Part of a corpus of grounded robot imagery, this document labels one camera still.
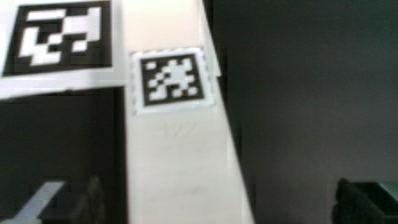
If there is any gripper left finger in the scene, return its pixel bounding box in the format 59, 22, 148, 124
11, 177, 107, 224

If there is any white desk leg with marker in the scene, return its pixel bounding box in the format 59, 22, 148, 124
0, 0, 254, 224

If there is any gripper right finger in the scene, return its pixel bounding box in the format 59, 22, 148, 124
336, 179, 398, 224

